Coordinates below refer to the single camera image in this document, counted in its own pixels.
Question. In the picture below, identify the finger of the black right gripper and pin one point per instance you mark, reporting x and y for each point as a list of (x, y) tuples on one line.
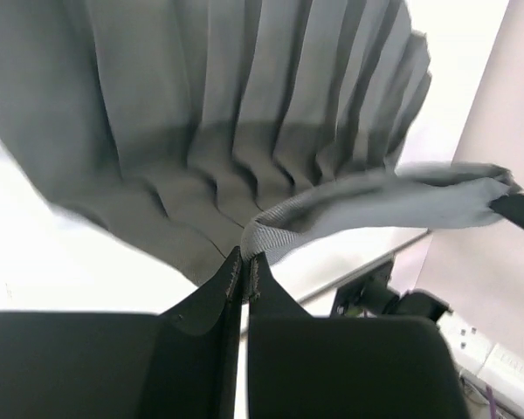
[(511, 208)]

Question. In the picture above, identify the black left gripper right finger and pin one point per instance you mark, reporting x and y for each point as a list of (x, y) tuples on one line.
[(301, 366)]

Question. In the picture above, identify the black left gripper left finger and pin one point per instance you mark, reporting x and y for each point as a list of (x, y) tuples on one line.
[(177, 364)]

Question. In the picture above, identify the grey pleated skirt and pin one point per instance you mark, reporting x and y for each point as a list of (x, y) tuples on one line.
[(194, 130)]

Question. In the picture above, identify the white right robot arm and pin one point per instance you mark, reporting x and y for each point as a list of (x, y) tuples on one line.
[(367, 294)]

